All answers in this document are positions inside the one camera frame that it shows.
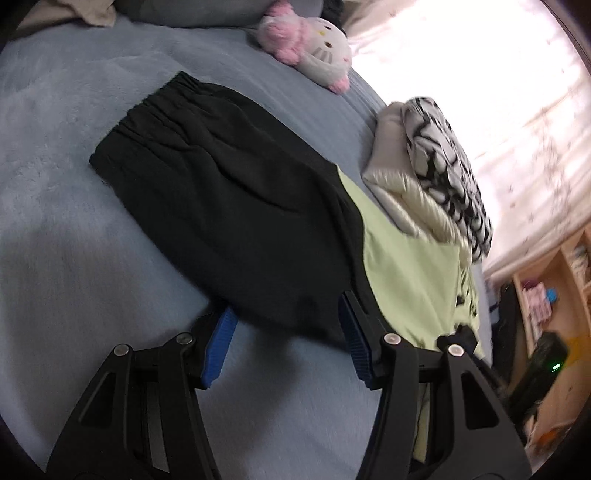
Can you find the wooden shelf unit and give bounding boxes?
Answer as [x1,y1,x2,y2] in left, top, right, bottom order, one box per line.
[512,226,591,462]

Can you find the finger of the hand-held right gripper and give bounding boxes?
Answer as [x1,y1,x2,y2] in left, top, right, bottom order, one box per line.
[436,324,478,354]

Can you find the cream satin garment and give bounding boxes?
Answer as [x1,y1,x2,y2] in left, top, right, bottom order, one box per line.
[361,102,467,245]

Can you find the row of books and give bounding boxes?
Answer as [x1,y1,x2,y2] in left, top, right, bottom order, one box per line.
[566,240,591,296]

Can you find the white and pink plush toy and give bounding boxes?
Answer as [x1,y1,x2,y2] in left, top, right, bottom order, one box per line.
[256,0,352,95]

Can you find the grey pillow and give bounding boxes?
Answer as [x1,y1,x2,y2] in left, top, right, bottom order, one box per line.
[113,0,324,29]

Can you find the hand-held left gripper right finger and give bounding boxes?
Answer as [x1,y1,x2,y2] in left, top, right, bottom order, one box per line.
[338,291,532,480]

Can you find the black pants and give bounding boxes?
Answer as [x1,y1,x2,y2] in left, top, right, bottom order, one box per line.
[89,71,391,344]

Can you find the beige cloth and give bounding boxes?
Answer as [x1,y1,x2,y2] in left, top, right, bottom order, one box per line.
[18,0,116,28]

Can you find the white sheer curtain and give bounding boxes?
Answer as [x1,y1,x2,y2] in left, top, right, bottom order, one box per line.
[344,0,591,273]

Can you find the black bag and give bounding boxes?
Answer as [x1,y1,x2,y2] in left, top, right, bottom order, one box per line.
[489,281,532,393]

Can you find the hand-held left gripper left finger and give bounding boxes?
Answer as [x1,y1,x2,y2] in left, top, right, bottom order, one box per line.
[45,310,239,480]

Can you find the black and white patterned garment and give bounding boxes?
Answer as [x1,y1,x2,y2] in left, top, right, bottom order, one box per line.
[401,97,494,261]

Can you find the blue bed blanket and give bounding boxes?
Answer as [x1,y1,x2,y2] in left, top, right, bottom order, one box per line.
[0,18,490,480]

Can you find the light green shirt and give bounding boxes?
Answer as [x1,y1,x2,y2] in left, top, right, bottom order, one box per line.
[336,165,485,462]

